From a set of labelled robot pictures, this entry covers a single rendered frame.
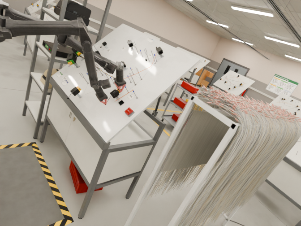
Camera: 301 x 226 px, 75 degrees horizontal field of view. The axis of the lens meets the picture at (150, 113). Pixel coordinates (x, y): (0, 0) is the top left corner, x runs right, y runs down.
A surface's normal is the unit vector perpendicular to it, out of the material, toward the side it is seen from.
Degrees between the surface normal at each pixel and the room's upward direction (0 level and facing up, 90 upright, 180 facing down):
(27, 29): 116
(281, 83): 90
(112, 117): 50
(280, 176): 90
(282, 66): 90
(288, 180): 90
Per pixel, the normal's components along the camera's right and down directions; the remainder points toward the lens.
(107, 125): -0.27, -0.55
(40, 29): 0.30, 0.83
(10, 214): 0.39, -0.85
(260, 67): -0.75, -0.07
